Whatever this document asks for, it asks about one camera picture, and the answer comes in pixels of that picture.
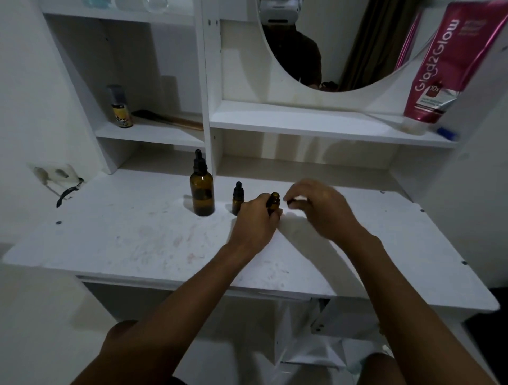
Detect person's left hand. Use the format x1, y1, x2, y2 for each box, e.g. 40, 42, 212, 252
227, 193, 283, 256

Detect person's right hand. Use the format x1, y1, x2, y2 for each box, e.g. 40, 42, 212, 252
283, 179, 366, 241

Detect person's right forearm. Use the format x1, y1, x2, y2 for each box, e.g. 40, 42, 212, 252
330, 224, 498, 385

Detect person's left forearm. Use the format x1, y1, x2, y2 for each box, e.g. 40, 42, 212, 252
71, 240, 263, 385

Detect small amber dropper bottle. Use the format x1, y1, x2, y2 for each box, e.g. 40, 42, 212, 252
232, 181, 245, 216

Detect white vanity shelf unit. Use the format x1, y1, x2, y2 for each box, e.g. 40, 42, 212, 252
2, 0, 508, 385

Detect large amber dropper bottle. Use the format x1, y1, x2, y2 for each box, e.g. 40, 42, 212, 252
189, 149, 216, 217

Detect white drawer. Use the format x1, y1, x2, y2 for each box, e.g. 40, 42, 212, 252
274, 297, 383, 370

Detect person's right leg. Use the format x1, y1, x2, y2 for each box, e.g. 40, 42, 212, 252
356, 352, 398, 385

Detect person's leg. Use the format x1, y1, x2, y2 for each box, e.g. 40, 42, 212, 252
356, 352, 398, 385
98, 320, 140, 351

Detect yellow label spray can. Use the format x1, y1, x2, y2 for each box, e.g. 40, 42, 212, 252
107, 84, 134, 129

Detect person's left leg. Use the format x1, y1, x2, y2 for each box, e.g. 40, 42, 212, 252
98, 320, 140, 351

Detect pink cosmetic tube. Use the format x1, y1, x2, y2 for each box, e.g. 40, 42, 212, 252
401, 0, 508, 135

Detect clear glass container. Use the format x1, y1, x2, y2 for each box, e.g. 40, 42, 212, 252
141, 0, 170, 15

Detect dark brush with wooden handle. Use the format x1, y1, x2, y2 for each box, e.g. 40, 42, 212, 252
132, 109, 204, 131

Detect round wall mirror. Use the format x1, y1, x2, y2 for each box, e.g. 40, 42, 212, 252
256, 0, 439, 93

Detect white wall socket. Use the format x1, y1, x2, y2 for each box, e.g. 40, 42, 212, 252
29, 162, 82, 190

